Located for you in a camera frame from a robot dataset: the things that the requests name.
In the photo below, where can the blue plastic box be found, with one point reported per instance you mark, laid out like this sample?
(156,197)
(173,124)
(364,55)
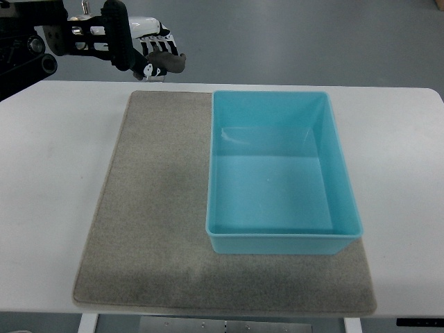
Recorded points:
(278,181)

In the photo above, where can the grey felt mat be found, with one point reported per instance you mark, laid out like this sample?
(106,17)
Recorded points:
(148,248)

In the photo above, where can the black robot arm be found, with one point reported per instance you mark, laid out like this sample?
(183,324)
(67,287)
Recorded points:
(35,33)

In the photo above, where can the white left table leg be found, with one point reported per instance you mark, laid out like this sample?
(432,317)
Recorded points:
(88,323)

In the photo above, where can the brown toy hippo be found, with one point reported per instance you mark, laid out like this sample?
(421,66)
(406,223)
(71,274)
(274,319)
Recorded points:
(158,64)

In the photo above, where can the metal table crossbar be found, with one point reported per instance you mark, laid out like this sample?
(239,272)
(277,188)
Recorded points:
(170,324)

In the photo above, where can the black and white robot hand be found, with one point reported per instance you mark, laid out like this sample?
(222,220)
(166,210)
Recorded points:
(151,33)

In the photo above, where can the white table leg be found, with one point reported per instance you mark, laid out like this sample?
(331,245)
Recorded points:
(352,325)
(88,323)

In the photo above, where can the black table control panel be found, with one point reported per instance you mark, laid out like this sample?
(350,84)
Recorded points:
(420,322)

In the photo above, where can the white right table leg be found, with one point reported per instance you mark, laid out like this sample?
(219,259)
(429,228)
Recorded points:
(352,325)

